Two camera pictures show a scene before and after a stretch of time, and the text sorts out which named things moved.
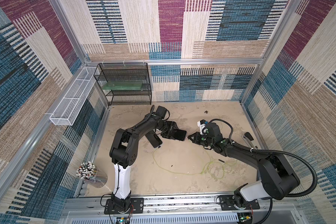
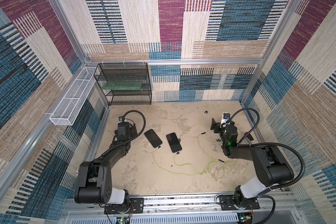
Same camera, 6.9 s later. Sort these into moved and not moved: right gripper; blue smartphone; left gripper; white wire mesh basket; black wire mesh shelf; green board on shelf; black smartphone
Moved: black smartphone; right gripper; left gripper
Not moved: black wire mesh shelf; blue smartphone; green board on shelf; white wire mesh basket
